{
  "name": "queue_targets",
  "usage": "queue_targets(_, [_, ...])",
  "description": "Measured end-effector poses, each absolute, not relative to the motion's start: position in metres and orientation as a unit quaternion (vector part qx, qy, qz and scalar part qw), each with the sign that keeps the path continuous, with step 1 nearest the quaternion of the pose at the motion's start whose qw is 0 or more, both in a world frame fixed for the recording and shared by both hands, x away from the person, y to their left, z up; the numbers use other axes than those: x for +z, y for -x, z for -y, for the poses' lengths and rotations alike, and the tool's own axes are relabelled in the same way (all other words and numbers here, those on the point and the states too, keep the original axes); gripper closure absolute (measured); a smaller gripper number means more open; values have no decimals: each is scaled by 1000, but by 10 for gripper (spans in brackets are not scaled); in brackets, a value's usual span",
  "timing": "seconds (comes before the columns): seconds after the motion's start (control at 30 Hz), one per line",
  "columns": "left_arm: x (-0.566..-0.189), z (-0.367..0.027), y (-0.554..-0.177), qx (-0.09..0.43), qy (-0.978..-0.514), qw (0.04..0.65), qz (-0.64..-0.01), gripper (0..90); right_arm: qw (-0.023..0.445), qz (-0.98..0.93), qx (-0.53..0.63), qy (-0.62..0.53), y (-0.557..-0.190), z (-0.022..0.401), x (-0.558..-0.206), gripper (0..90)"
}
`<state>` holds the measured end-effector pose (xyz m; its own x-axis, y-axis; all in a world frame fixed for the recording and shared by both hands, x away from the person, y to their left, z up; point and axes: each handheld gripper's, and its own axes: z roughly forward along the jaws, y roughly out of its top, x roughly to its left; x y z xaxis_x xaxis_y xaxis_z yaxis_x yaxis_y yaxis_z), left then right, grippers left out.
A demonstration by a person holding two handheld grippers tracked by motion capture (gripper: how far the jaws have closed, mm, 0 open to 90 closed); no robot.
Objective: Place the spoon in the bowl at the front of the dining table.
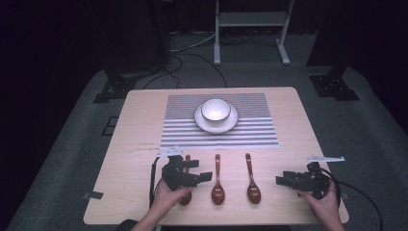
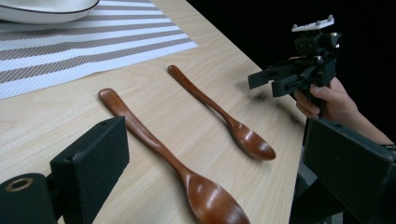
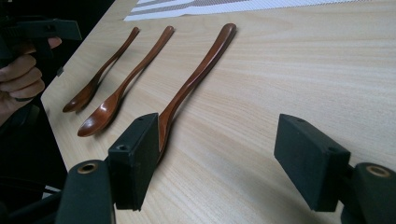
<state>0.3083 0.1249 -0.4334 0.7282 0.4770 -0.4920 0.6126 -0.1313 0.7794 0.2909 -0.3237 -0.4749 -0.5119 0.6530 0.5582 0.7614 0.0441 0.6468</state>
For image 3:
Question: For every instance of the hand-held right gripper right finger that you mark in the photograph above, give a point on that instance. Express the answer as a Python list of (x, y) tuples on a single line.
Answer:
[(311, 161)]

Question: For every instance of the brown wooden spoon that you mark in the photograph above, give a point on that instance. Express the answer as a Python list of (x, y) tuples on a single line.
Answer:
[(106, 112), (202, 68), (84, 96)]

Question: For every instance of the striped white grey placemat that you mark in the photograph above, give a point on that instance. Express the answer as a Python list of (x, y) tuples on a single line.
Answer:
[(199, 7)]

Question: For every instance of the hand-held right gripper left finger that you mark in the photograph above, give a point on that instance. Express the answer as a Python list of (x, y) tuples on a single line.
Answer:
[(134, 161)]

